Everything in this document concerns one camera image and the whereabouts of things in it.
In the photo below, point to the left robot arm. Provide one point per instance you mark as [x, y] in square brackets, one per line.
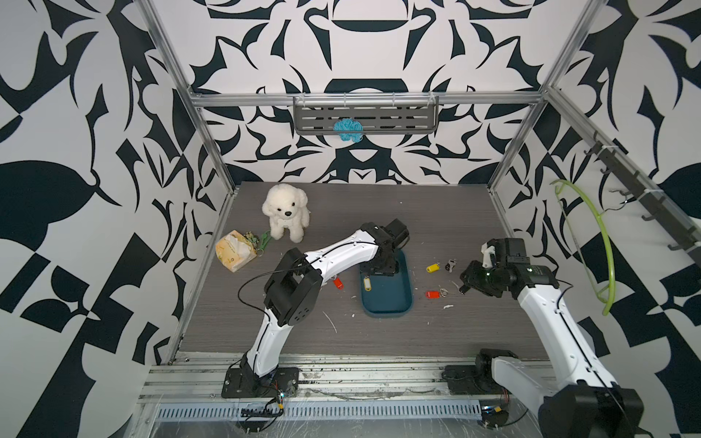
[292, 289]

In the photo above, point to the white cable duct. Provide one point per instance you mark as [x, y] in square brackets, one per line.
[463, 409]

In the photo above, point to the green keychain bundle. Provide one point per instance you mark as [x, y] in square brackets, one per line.
[259, 242]

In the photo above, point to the yellow paper bag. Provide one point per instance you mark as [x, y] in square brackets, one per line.
[234, 251]

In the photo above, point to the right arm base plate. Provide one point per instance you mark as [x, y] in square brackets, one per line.
[477, 378]

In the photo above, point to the blue scrunchie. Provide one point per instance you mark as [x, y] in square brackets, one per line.
[349, 130]

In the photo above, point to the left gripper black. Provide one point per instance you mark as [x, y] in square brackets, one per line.
[391, 269]

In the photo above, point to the white plush dog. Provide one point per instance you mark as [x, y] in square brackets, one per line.
[286, 207]

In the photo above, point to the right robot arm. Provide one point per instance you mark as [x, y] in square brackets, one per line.
[585, 400]

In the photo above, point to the black wall hook rail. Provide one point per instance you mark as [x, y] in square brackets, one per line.
[659, 205]

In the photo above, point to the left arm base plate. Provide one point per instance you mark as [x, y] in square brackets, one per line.
[243, 384]

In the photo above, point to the grey metal wall shelf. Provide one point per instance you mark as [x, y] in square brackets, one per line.
[379, 115]

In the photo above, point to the teal plastic storage box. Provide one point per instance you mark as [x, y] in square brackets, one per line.
[391, 296]

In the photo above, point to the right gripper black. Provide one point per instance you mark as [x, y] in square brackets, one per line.
[473, 276]

